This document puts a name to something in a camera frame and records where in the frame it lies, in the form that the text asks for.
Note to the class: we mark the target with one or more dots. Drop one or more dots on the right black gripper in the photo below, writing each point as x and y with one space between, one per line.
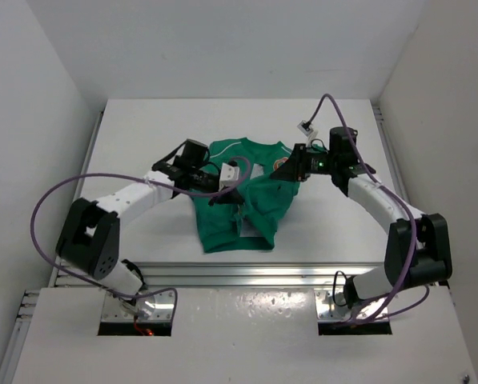
295 168

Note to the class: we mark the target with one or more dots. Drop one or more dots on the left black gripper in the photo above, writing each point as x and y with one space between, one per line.
231 196

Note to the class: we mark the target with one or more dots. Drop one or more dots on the green jacket with orange G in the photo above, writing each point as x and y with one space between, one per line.
253 224

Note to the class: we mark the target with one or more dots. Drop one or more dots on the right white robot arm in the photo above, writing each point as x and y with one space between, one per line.
418 250

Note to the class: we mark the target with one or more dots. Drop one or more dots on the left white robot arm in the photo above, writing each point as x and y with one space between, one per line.
90 237

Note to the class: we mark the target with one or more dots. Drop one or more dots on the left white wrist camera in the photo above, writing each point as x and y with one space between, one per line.
229 176

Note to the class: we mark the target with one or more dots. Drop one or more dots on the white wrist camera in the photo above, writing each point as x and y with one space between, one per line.
229 176
308 130

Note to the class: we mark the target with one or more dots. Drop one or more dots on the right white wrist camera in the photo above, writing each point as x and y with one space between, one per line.
308 130

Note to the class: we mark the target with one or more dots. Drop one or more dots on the aluminium right side rail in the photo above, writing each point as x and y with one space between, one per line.
390 153

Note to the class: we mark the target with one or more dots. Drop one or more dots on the aluminium rail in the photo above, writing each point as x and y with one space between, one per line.
256 275
30 297
390 153

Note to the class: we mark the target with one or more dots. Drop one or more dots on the aluminium front rail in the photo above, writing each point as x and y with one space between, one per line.
256 275

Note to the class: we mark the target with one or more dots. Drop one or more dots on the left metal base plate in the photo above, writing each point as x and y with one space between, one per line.
157 308

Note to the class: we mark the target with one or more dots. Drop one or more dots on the metal base plate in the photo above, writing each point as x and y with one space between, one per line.
332 309
157 308

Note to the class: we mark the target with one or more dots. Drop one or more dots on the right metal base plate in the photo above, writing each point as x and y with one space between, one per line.
332 309

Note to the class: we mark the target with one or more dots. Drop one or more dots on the aluminium left side rail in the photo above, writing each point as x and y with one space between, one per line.
30 297

